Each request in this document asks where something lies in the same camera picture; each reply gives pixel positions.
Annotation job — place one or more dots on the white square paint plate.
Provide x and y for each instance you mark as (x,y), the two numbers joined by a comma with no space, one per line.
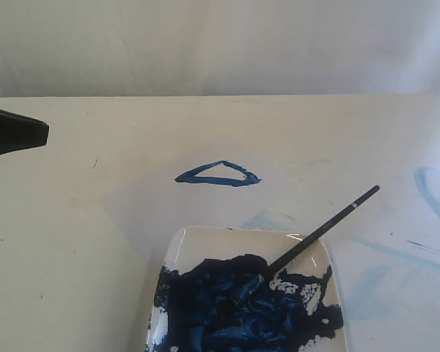
(298,310)

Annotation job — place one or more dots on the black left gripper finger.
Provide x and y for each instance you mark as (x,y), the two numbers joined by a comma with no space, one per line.
(18,132)

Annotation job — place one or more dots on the white paper sheet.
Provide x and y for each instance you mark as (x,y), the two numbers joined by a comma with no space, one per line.
(220,184)

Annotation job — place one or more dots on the black paintbrush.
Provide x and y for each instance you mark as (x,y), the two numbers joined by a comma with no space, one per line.
(244,291)

